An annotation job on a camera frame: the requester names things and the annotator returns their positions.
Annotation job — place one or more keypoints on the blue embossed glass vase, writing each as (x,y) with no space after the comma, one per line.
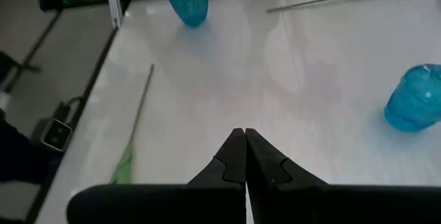
(413,100)

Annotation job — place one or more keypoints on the blue ribbed glass vase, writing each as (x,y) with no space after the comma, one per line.
(187,0)

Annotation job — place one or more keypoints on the silver aluminium post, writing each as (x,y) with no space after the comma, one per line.
(113,0)

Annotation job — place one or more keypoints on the small grey depth camera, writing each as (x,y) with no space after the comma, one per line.
(55,136)

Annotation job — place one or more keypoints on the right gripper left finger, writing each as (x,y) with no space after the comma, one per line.
(155,205)

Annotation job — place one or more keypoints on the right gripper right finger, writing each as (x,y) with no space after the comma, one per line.
(344,205)

